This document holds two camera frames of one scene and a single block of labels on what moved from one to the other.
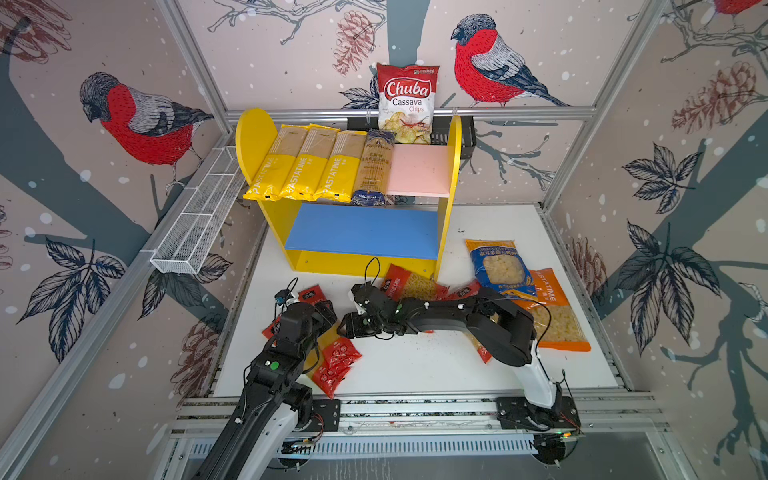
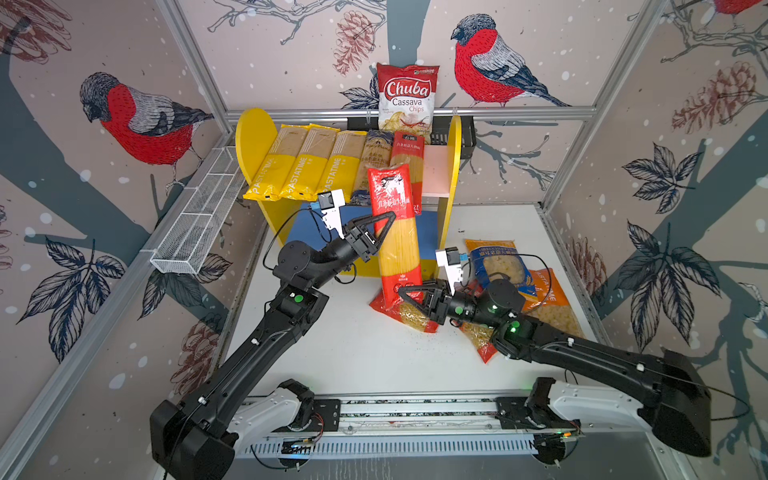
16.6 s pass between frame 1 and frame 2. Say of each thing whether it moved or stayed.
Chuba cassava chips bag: stayed
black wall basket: stayed
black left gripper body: moved
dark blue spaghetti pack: stayed
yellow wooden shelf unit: stayed
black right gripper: moved
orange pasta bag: stayed
